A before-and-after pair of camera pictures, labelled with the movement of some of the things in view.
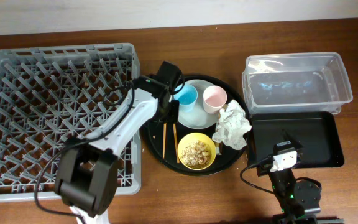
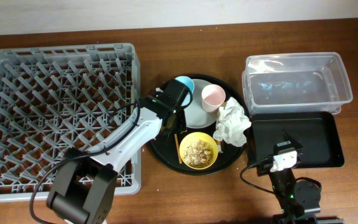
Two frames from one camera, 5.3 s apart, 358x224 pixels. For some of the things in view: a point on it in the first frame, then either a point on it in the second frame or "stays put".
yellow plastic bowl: (196, 150) stays put
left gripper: (171, 111) to (173, 122)
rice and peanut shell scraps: (196, 154) stays put
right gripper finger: (293, 141) stays put
